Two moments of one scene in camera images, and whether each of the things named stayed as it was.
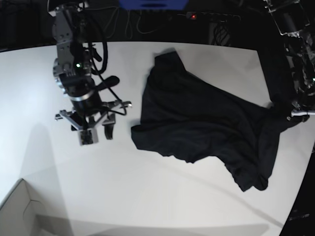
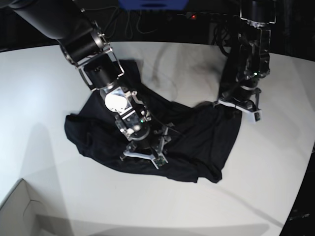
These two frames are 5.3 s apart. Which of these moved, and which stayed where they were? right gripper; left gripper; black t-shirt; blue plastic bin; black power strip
Moved: right gripper; left gripper; black t-shirt
Stayed: black power strip; blue plastic bin
